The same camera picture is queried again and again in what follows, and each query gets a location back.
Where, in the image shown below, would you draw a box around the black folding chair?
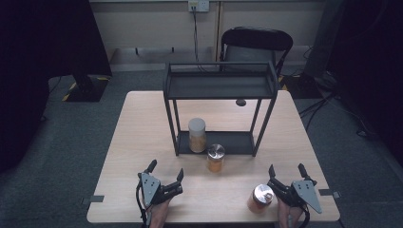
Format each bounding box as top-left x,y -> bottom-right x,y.
220,27 -> 294,79

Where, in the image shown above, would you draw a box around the person's left hand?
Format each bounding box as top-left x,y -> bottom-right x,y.
148,199 -> 173,228

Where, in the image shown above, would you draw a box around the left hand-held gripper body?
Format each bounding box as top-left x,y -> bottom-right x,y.
136,172 -> 184,207

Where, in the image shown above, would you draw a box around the small silver-lid orange jar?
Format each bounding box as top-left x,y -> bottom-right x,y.
206,143 -> 226,174

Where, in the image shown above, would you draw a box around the dark table edge bracket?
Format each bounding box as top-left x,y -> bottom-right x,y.
317,188 -> 342,200
80,195 -> 106,206

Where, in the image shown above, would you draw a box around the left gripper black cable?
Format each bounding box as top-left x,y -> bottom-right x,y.
135,183 -> 150,228

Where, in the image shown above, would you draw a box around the black striped stand base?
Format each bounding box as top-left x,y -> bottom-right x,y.
61,74 -> 110,103

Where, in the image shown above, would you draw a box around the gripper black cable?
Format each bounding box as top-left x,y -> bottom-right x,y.
135,183 -> 150,228
297,204 -> 311,228

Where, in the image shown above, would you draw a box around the black socket cable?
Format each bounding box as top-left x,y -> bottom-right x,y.
191,6 -> 211,73

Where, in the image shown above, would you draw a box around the wide silver-lid orange jar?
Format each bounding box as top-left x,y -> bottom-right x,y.
246,183 -> 276,214

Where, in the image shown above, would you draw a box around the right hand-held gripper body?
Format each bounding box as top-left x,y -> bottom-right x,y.
266,178 -> 323,215

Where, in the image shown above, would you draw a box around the white-lid glass jar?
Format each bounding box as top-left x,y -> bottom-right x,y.
187,117 -> 208,154

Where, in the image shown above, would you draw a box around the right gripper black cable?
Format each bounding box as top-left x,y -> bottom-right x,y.
297,204 -> 311,228

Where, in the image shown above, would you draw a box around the black floor cables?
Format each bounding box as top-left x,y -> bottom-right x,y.
297,70 -> 378,139

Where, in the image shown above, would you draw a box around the person's right hand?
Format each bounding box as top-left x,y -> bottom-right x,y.
277,198 -> 304,228

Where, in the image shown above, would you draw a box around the white wall socket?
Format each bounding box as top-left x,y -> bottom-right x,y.
187,0 -> 211,13

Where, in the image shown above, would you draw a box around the black metal shelf rack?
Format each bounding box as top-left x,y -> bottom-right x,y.
163,61 -> 279,158

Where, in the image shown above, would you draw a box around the grey upright panel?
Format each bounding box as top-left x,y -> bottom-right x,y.
303,0 -> 338,79

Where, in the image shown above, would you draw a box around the dark curtain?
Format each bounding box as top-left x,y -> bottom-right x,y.
0,0 -> 113,174
327,0 -> 403,165

